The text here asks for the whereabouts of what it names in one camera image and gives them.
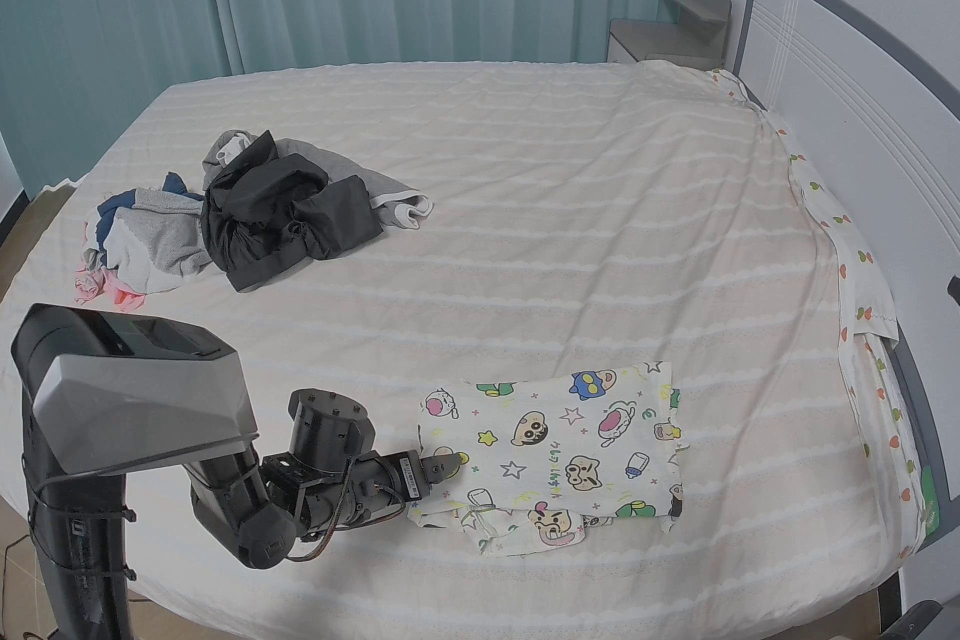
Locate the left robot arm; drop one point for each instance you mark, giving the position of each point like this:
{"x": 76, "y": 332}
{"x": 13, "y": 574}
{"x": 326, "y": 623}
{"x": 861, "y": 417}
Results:
{"x": 142, "y": 397}

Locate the black garment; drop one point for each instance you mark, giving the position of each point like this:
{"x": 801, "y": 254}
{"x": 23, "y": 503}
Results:
{"x": 285, "y": 209}

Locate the white heart printed pillow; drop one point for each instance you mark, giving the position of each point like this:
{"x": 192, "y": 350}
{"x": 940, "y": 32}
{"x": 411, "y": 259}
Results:
{"x": 855, "y": 262}

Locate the white grey blue knit sweater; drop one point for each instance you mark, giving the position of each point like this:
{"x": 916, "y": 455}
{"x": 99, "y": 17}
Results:
{"x": 157, "y": 239}

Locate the white printed pyjama top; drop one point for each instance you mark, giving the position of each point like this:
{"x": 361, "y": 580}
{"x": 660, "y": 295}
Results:
{"x": 562, "y": 449}

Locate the grey garment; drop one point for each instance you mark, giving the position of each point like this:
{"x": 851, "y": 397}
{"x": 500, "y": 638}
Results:
{"x": 390, "y": 194}

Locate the pink garment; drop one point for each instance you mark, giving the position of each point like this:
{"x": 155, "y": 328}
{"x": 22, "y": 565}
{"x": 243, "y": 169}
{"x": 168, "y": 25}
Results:
{"x": 116, "y": 292}

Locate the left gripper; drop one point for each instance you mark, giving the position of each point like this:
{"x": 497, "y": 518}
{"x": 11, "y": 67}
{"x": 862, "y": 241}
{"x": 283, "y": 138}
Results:
{"x": 409, "y": 476}

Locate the bed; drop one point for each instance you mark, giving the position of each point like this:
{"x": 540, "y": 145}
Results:
{"x": 562, "y": 247}

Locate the grey bedside table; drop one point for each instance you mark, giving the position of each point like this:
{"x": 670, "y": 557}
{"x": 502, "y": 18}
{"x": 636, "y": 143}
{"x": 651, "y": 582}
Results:
{"x": 652, "y": 37}

